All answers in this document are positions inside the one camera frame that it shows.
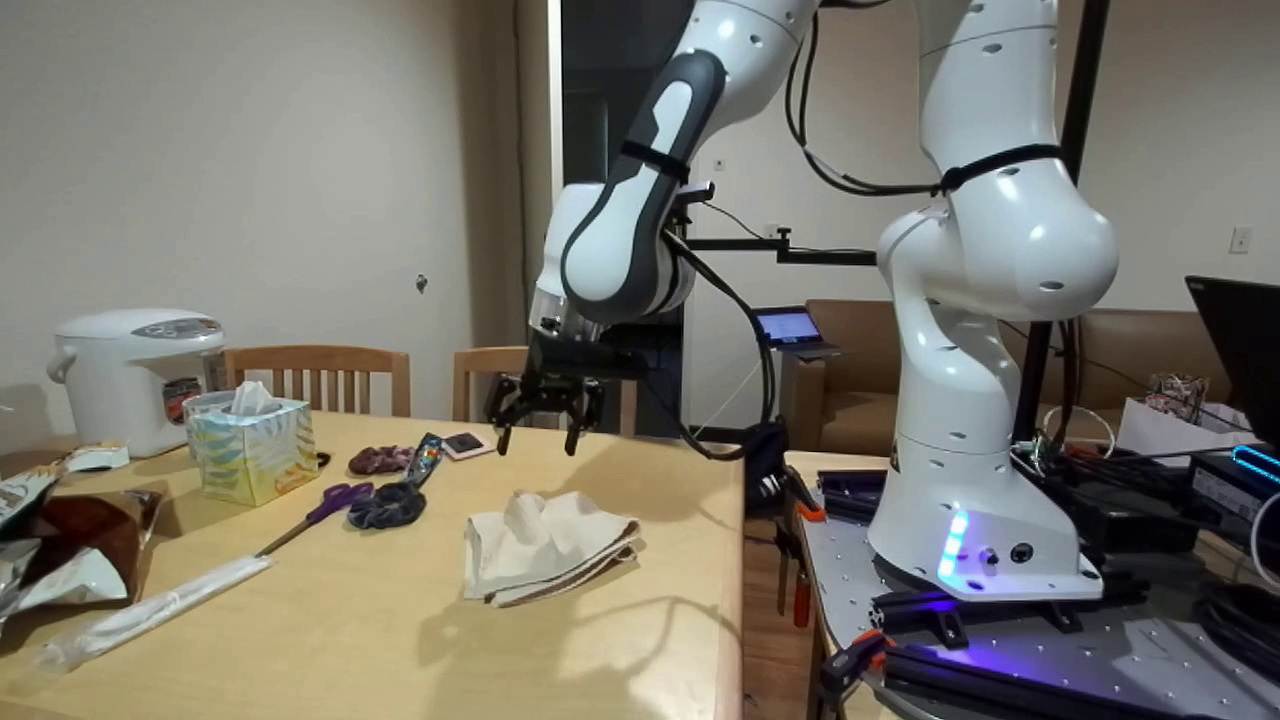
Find small tablet with blue screen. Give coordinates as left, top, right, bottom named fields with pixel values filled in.
left=746, top=304, right=830, bottom=356

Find light wooden slat-back chair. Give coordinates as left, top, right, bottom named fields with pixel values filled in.
left=446, top=341, right=643, bottom=437
left=215, top=341, right=415, bottom=419

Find striped tissue box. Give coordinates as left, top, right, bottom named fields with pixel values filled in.
left=185, top=379, right=323, bottom=507

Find black device at table edge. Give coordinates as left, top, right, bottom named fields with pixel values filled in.
left=740, top=419, right=790, bottom=518

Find long white paper wrapper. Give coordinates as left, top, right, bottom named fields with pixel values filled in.
left=35, top=551, right=280, bottom=673

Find silver foil snack bag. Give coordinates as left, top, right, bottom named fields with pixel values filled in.
left=0, top=454, right=63, bottom=531

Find orange-handled clamp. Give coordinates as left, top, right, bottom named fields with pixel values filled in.
left=816, top=629, right=896, bottom=701
left=776, top=465, right=830, bottom=630

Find brown snack bag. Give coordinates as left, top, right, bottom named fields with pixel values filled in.
left=24, top=478, right=172, bottom=608

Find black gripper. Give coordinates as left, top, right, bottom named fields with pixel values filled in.
left=487, top=327, right=628, bottom=458

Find black control box blue light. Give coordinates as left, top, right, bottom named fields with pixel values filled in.
left=1188, top=438, right=1280, bottom=538

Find purple-handled scissors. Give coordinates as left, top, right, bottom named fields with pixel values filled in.
left=255, top=478, right=381, bottom=561

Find pink-cased phone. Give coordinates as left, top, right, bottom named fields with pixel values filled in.
left=436, top=427, right=501, bottom=465

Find black stand pole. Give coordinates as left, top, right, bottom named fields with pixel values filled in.
left=1011, top=0, right=1117, bottom=446

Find small white packet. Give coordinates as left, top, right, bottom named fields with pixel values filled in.
left=61, top=443, right=131, bottom=478

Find white electric water boiler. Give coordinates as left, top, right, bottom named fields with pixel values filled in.
left=47, top=307, right=226, bottom=458

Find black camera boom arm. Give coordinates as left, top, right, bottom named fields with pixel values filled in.
left=671, top=178, right=882, bottom=273

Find black laptop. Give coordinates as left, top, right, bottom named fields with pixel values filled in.
left=1181, top=273, right=1280, bottom=452

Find grey robot mounting plate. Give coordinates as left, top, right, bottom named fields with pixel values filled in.
left=795, top=511, right=1280, bottom=720

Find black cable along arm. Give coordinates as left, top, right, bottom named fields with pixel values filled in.
left=656, top=9, right=966, bottom=465

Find beige cloth towel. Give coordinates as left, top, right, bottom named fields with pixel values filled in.
left=461, top=489, right=643, bottom=610

